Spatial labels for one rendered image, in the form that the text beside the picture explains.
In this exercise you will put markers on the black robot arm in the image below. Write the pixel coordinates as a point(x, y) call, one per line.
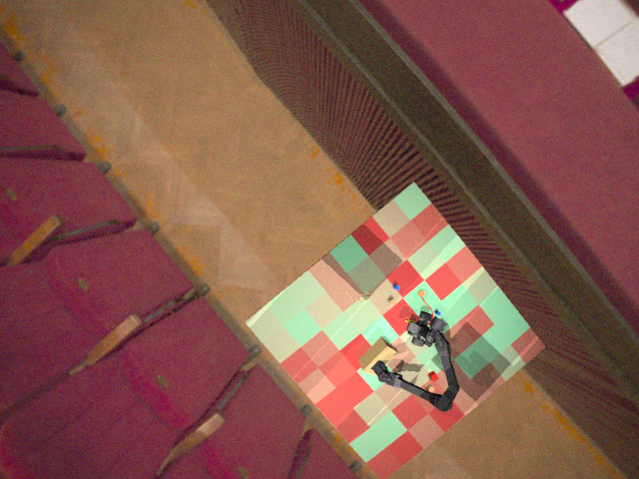
point(442, 346)

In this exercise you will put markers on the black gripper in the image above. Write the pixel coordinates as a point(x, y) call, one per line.
point(425, 318)

